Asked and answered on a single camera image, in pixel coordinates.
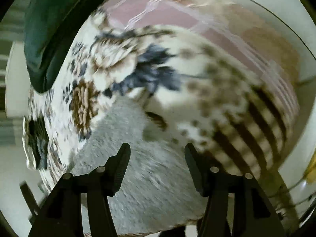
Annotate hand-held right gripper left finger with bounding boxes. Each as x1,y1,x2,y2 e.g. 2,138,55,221
28,143,131,237

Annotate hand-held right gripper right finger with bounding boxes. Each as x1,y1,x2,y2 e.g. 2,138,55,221
184,143,287,237

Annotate grey fleece pants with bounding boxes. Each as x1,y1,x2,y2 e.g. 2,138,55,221
70,96,210,236

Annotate floral printed blanket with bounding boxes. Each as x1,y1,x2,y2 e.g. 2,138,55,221
22,6,300,193

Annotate pink checked bed sheet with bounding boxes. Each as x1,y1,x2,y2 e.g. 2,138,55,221
102,0,300,119

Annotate dark green pillow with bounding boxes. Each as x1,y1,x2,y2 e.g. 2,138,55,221
23,0,129,93

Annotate thin cable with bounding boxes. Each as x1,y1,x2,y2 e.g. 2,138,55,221
268,175,315,213

